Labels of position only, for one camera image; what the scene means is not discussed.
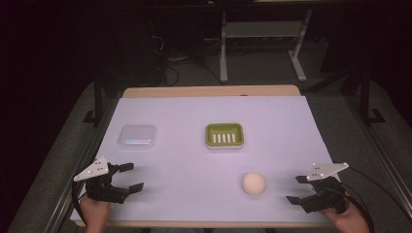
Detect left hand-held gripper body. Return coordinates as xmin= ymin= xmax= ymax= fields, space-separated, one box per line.
xmin=73 ymin=155 xmax=130 ymax=205

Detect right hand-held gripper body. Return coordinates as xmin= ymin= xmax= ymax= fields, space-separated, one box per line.
xmin=302 ymin=162 xmax=350 ymax=215

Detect person's left hand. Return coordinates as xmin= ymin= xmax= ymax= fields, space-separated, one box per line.
xmin=79 ymin=193 xmax=112 ymax=233

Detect person's right hand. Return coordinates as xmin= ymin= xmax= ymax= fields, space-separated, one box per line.
xmin=318 ymin=200 xmax=371 ymax=233

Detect clear plastic box lid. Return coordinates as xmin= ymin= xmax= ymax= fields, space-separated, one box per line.
xmin=117 ymin=123 xmax=157 ymax=151

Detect beige round soap ball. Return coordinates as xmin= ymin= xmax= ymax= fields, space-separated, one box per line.
xmin=241 ymin=172 xmax=267 ymax=196

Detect white table mat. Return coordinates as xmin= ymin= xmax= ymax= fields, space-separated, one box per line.
xmin=69 ymin=95 xmax=340 ymax=225

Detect black metal stand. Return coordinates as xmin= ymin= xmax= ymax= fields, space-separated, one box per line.
xmin=82 ymin=79 xmax=105 ymax=127
xmin=359 ymin=66 xmax=387 ymax=126

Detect green soap dish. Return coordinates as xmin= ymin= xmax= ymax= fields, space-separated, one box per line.
xmin=204 ymin=121 xmax=245 ymax=150

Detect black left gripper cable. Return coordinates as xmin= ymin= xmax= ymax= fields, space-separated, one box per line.
xmin=71 ymin=180 xmax=87 ymax=225

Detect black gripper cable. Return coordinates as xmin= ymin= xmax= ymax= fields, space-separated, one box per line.
xmin=71 ymin=180 xmax=87 ymax=225
xmin=339 ymin=182 xmax=376 ymax=233

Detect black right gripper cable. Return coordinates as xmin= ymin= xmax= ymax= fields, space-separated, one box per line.
xmin=339 ymin=182 xmax=376 ymax=233

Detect aluminium side rail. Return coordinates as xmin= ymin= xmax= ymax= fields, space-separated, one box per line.
xmin=343 ymin=95 xmax=412 ymax=216
xmin=42 ymin=96 xmax=121 ymax=233

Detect long black cable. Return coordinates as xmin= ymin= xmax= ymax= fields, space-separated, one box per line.
xmin=347 ymin=165 xmax=412 ymax=225

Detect black floor cables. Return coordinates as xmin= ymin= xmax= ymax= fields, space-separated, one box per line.
xmin=152 ymin=33 xmax=224 ymax=87

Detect white metal desk frame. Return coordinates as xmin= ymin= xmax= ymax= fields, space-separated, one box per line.
xmin=219 ymin=9 xmax=314 ymax=84

